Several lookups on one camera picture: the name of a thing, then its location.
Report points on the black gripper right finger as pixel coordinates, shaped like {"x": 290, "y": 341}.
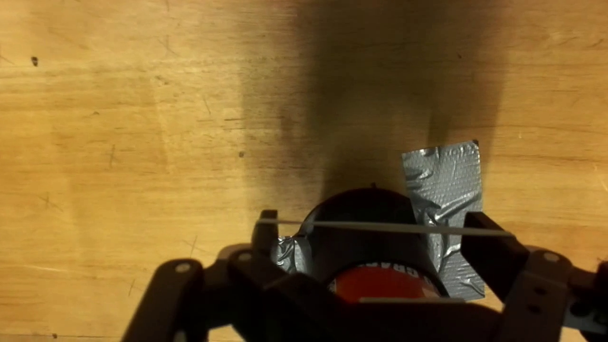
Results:
{"x": 537, "y": 286}

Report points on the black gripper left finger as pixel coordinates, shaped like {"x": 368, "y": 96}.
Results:
{"x": 209, "y": 298}

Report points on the thin rubber band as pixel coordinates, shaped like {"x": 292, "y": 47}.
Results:
{"x": 391, "y": 227}

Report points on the dark cup with orange label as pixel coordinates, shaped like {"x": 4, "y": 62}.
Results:
{"x": 372, "y": 248}

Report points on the small grey duct tape piece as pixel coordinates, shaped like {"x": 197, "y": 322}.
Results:
{"x": 292, "y": 256}

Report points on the large grey duct tape piece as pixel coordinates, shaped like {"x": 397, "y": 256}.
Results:
{"x": 446, "y": 203}

